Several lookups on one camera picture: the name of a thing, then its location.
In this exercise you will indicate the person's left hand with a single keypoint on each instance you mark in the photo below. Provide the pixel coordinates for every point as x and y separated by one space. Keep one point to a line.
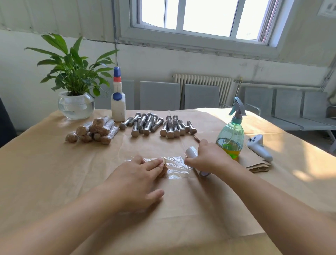
134 184

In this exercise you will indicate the person's right hand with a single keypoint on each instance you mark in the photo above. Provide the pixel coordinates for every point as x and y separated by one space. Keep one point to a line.
210 157

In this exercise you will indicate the white cling film roll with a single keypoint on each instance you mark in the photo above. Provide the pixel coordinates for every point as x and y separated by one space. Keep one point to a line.
191 152

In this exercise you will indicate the green spray bottle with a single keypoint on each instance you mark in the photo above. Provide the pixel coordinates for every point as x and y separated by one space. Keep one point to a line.
230 139

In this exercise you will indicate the clear cling film sheet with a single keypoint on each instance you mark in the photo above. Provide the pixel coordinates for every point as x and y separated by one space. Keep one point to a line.
178 167

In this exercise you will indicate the stack of brown paper sheets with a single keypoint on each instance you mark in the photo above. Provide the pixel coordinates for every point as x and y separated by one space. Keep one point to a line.
257 160

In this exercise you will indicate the pile of steel bolts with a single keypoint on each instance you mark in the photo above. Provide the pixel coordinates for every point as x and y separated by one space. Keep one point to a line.
157 125

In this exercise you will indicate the steel hex bolt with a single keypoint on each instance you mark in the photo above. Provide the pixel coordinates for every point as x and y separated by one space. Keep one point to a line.
84 129

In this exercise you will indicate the person's left forearm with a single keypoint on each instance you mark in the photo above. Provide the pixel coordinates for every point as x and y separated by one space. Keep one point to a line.
47 228

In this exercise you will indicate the person's right forearm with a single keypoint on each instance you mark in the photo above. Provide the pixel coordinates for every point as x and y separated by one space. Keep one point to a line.
278 210

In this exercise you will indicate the white handheld controller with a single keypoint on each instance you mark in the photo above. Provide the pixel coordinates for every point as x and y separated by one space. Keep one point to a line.
258 147

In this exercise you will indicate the grey chair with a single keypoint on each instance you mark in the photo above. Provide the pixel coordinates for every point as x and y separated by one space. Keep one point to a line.
260 102
160 96
202 97
317 107
128 95
288 107

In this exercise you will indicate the white radiator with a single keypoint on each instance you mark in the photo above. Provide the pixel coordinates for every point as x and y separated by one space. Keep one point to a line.
202 82

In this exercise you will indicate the white glue bottle blue cap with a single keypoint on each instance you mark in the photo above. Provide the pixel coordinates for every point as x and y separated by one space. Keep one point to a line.
118 107

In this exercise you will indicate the round glass vase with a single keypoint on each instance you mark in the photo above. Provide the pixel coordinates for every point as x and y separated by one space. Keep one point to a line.
76 106

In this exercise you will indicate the large brown paper table cover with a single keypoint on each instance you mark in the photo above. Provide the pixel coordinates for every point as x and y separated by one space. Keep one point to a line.
36 173

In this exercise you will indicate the green leafy plant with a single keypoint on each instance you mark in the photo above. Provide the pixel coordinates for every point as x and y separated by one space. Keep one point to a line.
71 68

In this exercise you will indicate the white framed window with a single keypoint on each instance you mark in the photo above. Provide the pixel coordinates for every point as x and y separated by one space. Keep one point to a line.
204 21

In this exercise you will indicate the black trash bin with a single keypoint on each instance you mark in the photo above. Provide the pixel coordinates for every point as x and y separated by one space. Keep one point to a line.
6 126

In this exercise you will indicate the white vertical blind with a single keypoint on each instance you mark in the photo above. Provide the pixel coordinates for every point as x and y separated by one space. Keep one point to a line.
52 18

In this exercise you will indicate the white wall pipe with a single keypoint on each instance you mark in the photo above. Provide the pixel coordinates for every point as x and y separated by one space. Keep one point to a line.
330 81

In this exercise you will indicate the small square wall sign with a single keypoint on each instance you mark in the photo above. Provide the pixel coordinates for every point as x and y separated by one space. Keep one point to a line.
328 8

